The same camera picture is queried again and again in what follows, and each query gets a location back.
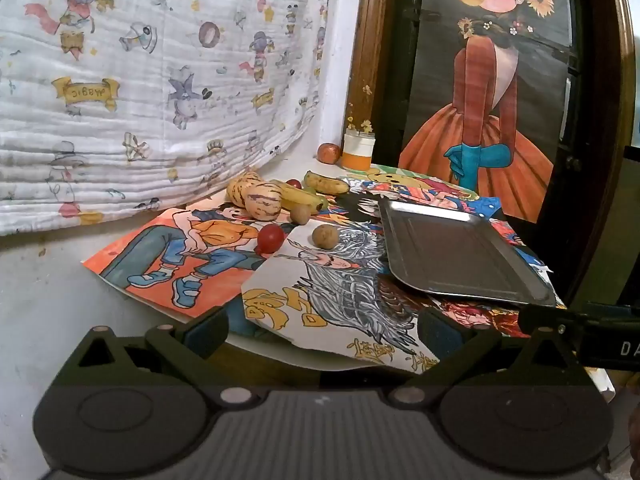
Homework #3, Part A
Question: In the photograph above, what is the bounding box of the wall poster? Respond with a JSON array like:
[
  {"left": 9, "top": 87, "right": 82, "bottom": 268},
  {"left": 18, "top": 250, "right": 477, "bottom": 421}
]
[{"left": 398, "top": 0, "right": 573, "bottom": 223}]

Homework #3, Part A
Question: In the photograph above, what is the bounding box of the dark red drawing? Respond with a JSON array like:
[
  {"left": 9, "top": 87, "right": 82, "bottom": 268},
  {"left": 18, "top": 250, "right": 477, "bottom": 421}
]
[{"left": 372, "top": 275, "right": 568, "bottom": 333}]

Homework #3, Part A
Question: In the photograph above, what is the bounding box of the colourful cartoon drawing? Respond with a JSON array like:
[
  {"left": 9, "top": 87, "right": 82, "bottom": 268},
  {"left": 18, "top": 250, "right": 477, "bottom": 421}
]
[{"left": 287, "top": 162, "right": 556, "bottom": 306}]

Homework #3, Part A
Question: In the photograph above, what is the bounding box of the orange cartoon drawing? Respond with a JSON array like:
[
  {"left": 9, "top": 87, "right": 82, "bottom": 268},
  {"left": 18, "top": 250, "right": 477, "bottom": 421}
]
[{"left": 81, "top": 195, "right": 301, "bottom": 318}]

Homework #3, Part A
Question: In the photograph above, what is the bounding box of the dried flower twig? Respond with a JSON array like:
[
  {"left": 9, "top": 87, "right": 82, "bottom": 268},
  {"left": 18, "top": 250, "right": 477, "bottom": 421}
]
[{"left": 346, "top": 82, "right": 376, "bottom": 136}]

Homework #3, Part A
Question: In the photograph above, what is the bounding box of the long yellow banana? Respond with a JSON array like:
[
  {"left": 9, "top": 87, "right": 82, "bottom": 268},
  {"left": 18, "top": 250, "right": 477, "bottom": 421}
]
[{"left": 270, "top": 180, "right": 326, "bottom": 216}]

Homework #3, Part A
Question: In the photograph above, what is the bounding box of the striped pepino melon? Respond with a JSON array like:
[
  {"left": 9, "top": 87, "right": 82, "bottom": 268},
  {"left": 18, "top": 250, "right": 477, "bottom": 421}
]
[
  {"left": 243, "top": 181, "right": 286, "bottom": 222},
  {"left": 226, "top": 171, "right": 263, "bottom": 208}
]

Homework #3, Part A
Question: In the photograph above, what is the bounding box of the printed blanket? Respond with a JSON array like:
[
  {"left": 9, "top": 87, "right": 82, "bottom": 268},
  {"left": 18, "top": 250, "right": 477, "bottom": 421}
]
[{"left": 0, "top": 0, "right": 346, "bottom": 236}]

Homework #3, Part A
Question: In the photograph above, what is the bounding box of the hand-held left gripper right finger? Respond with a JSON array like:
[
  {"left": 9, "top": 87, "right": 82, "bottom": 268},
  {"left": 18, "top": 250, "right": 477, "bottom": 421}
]
[{"left": 390, "top": 308, "right": 596, "bottom": 406}]

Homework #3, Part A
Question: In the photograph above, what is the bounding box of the white and orange jar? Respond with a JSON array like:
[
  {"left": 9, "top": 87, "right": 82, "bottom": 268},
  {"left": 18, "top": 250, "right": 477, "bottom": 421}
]
[{"left": 341, "top": 128, "right": 376, "bottom": 171}]

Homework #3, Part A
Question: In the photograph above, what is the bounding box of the short yellow banana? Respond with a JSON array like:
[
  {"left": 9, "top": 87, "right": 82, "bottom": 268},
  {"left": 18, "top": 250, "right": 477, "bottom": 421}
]
[{"left": 303, "top": 170, "right": 351, "bottom": 196}]

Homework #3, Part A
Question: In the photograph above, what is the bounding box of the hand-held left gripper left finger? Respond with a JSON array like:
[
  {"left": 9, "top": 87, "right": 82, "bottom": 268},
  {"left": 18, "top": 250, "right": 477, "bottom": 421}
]
[{"left": 52, "top": 306, "right": 253, "bottom": 407}]

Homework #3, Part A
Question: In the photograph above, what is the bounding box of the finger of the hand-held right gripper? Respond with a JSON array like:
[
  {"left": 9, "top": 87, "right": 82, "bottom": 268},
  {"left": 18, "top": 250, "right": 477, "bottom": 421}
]
[{"left": 518, "top": 304, "right": 588, "bottom": 339}]

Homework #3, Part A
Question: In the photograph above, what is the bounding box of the grey-haired figure drawing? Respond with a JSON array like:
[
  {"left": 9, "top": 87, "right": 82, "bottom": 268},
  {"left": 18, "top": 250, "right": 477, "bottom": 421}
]
[{"left": 240, "top": 220, "right": 441, "bottom": 373}]

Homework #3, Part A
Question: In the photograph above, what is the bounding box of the metal tray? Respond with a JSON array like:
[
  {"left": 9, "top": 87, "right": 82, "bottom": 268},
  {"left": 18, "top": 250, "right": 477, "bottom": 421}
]
[{"left": 377, "top": 195, "right": 558, "bottom": 308}]

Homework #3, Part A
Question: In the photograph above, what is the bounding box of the wooden door frame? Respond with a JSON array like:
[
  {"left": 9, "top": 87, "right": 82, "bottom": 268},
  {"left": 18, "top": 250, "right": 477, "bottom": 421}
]
[{"left": 348, "top": 0, "right": 401, "bottom": 166}]

